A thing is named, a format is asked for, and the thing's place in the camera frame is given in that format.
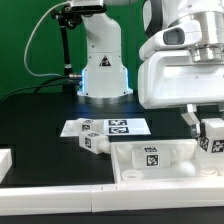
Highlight black camera stand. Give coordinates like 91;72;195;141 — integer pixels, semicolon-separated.
51;6;82;95

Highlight black cables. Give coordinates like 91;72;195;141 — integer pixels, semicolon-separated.
0;75;83;103

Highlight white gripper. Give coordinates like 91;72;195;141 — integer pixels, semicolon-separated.
138;50;224;138

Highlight grey cable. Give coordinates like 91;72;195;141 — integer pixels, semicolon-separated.
23;0;73;79

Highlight white U-shaped fence wall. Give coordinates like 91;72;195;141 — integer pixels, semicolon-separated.
0;148;224;216

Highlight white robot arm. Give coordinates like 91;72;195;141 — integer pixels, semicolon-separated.
70;0;224;137

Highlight white marker sheet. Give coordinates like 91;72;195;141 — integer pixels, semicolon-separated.
60;118;151;137

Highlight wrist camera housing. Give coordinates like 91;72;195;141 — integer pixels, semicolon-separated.
139;20;202;61

